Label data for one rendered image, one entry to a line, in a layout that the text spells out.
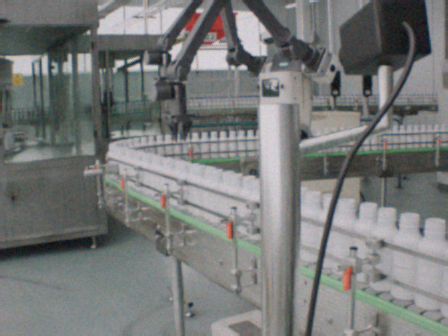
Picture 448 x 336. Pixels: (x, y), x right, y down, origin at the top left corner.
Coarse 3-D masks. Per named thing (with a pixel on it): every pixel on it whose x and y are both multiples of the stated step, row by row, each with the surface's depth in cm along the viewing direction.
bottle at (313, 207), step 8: (312, 192) 119; (320, 192) 117; (312, 200) 116; (320, 200) 117; (304, 208) 118; (312, 208) 116; (320, 208) 117; (312, 216) 116; (304, 224) 117; (304, 232) 117; (312, 232) 116; (304, 240) 117; (312, 240) 116; (304, 256) 118; (312, 256) 117
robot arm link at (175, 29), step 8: (192, 0) 227; (200, 0) 229; (184, 8) 227; (192, 8) 228; (184, 16) 226; (192, 16) 228; (176, 24) 224; (184, 24) 226; (168, 32) 222; (176, 32) 224; (160, 40) 223; (176, 40) 224; (160, 48) 225
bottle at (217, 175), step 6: (216, 174) 158; (222, 174) 158; (216, 180) 158; (222, 180) 158; (210, 186) 158; (216, 186) 157; (210, 198) 159; (216, 198) 157; (210, 204) 159; (216, 204) 158; (216, 210) 158; (210, 216) 160; (216, 222) 159
